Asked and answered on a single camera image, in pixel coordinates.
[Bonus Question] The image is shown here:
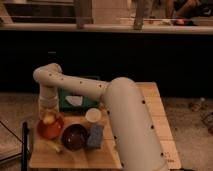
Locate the green tissue box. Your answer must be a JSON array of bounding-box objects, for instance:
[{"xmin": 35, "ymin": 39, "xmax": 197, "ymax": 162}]
[{"xmin": 58, "ymin": 89, "xmax": 99, "ymax": 111}]

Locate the wooden railing post left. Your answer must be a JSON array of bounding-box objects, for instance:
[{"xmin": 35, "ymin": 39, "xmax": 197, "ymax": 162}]
[{"xmin": 74, "ymin": 0, "xmax": 93, "ymax": 29}]

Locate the wooden railing post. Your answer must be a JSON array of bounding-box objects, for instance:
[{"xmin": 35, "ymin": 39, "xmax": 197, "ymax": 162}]
[
  {"xmin": 74, "ymin": 0, "xmax": 93, "ymax": 29},
  {"xmin": 133, "ymin": 0, "xmax": 145, "ymax": 30}
]

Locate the yellow banana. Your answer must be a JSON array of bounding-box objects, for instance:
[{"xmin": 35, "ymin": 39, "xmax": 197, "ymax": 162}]
[{"xmin": 44, "ymin": 140, "xmax": 62, "ymax": 153}]

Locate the wooden railing post right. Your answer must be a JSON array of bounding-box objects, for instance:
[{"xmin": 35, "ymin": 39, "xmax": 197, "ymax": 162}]
[{"xmin": 133, "ymin": 0, "xmax": 145, "ymax": 30}]

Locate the seated person in background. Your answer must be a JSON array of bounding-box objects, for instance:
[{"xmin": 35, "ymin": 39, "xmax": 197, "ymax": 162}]
[{"xmin": 165, "ymin": 0, "xmax": 213, "ymax": 26}]

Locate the red bowl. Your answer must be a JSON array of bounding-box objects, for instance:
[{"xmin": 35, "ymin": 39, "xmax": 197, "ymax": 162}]
[{"xmin": 37, "ymin": 117, "xmax": 64, "ymax": 140}]

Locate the black chair frame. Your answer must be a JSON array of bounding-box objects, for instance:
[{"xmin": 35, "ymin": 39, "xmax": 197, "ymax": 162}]
[{"xmin": 21, "ymin": 122, "xmax": 30, "ymax": 171}]

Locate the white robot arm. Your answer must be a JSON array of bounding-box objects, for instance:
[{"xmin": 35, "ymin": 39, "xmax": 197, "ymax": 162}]
[{"xmin": 33, "ymin": 63, "xmax": 169, "ymax": 171}]

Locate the dark brown bowl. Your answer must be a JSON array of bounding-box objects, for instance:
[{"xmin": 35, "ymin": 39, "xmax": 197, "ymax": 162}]
[{"xmin": 61, "ymin": 124, "xmax": 88, "ymax": 151}]

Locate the blue sponge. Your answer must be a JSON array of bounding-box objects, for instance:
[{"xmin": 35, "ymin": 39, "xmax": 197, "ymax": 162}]
[{"xmin": 87, "ymin": 124, "xmax": 104, "ymax": 149}]

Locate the yellow-red apple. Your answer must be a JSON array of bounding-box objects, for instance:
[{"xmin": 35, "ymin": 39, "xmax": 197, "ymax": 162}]
[{"xmin": 43, "ymin": 115, "xmax": 55, "ymax": 125}]

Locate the white cup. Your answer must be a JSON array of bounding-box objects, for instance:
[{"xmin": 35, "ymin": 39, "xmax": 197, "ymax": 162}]
[{"xmin": 85, "ymin": 108, "xmax": 102, "ymax": 123}]

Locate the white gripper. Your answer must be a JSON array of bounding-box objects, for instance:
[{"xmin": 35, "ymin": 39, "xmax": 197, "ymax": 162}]
[{"xmin": 38, "ymin": 96, "xmax": 59, "ymax": 118}]

